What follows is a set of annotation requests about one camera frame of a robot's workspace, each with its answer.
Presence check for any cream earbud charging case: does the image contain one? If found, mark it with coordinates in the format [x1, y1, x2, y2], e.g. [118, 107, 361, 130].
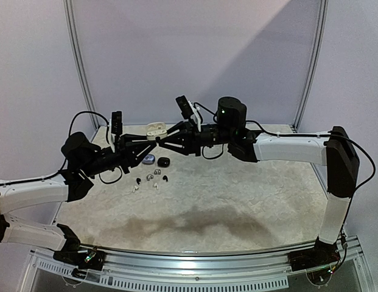
[145, 122, 168, 141]

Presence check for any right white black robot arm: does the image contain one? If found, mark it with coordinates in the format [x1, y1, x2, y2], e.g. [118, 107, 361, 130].
[156, 96, 360, 245]

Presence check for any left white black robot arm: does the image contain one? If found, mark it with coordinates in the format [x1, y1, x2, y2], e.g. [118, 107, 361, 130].
[0, 132, 156, 252]

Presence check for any blue oval charging case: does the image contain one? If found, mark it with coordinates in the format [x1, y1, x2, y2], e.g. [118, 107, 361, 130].
[142, 154, 155, 165]

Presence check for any black charging case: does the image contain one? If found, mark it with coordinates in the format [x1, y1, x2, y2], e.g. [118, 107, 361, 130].
[157, 157, 170, 168]

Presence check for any silver clip earbud left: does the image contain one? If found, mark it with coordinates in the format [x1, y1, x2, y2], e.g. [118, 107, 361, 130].
[146, 174, 154, 181]

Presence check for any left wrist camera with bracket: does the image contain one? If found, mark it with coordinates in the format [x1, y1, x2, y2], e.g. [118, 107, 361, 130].
[108, 111, 122, 146]

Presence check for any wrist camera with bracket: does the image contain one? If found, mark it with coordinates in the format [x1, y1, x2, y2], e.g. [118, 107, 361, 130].
[175, 96, 203, 132]
[108, 111, 122, 146]

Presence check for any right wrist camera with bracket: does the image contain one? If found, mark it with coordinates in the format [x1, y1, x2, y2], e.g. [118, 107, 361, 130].
[175, 96, 203, 132]

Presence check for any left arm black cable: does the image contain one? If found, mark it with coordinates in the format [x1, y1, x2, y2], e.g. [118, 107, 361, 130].
[0, 110, 122, 185]

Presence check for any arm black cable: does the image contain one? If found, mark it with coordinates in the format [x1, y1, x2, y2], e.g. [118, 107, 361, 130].
[0, 110, 122, 185]
[194, 102, 377, 195]

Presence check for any right aluminium frame post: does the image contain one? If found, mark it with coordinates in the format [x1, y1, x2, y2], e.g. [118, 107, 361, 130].
[292, 0, 329, 131]

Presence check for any aluminium frame post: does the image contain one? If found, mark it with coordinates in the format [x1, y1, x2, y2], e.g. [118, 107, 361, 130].
[292, 0, 329, 131]
[63, 0, 101, 130]

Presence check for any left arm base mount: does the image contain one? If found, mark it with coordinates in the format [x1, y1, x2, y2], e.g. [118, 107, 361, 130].
[53, 245, 107, 271]

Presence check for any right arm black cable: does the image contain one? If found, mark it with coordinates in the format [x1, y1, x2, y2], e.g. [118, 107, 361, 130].
[194, 102, 377, 195]

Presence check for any aluminium front rail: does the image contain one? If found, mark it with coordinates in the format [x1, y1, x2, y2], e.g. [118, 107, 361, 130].
[21, 237, 374, 291]

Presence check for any left aluminium frame post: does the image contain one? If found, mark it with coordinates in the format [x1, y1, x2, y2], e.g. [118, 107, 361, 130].
[63, 0, 101, 130]

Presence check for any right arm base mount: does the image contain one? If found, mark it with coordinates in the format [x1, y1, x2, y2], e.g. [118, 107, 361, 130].
[287, 241, 342, 271]

